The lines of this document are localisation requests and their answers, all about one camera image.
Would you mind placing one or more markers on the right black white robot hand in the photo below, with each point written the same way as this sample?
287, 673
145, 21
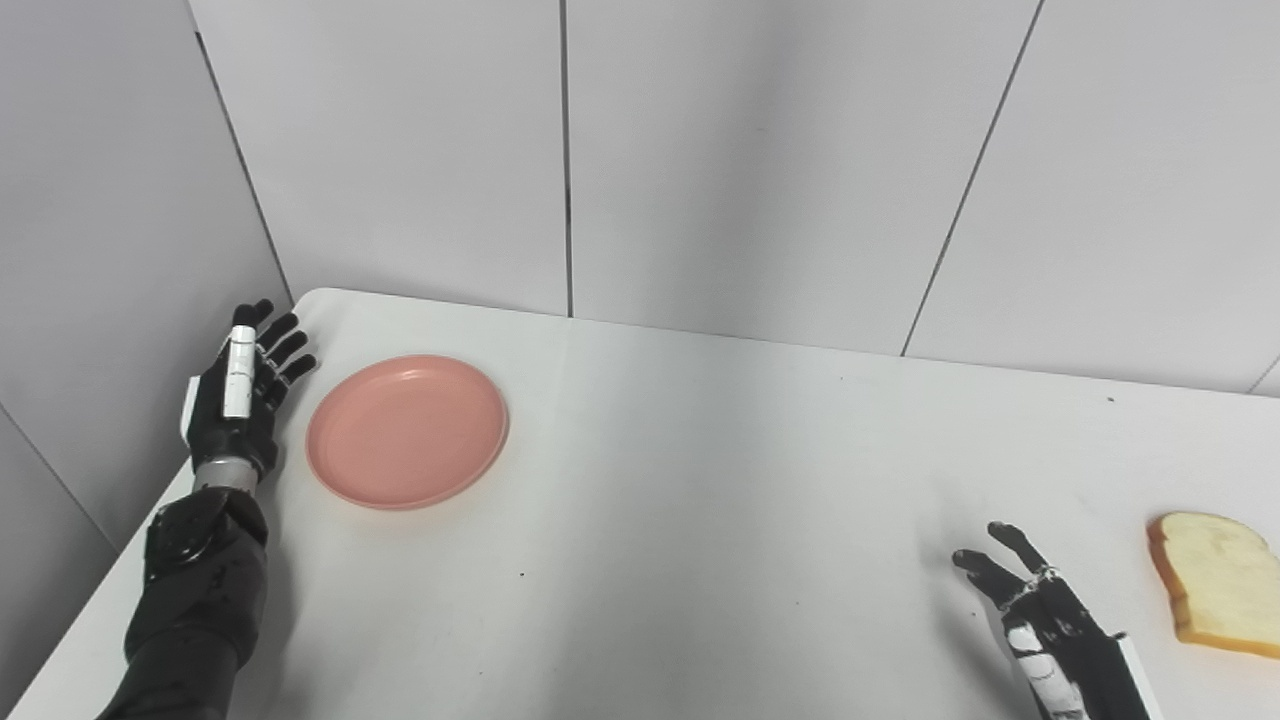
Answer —
1060, 640

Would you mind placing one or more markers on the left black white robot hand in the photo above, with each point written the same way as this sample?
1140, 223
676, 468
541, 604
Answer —
238, 400

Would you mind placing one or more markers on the slice of white bread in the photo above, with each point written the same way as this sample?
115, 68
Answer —
1215, 582

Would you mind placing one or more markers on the pink round plate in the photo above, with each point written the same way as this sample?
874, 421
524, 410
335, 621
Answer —
407, 432

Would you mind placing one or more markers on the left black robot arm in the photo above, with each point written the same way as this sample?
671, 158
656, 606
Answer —
190, 600

